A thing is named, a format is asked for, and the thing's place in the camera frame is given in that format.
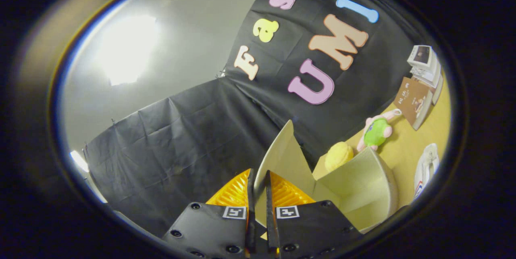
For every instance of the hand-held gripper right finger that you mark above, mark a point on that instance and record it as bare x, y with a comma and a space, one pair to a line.
310, 230

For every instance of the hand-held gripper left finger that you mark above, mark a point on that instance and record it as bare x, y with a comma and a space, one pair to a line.
209, 230

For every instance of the beige storage box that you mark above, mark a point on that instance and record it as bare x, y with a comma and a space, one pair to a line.
363, 186

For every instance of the white canvas shoe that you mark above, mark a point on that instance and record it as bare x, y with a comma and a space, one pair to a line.
427, 166

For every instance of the yellow plush toy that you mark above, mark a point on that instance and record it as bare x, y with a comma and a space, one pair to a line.
338, 156

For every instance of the pink and green plush toy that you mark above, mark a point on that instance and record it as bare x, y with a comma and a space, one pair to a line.
377, 132

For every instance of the brown cover book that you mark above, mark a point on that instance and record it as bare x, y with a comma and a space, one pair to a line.
413, 99

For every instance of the tan cover book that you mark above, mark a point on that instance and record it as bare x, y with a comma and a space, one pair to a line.
438, 89

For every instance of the white patterned cover book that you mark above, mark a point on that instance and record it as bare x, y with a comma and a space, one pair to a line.
429, 75

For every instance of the white portrait cover book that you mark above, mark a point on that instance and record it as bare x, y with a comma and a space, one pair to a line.
421, 55

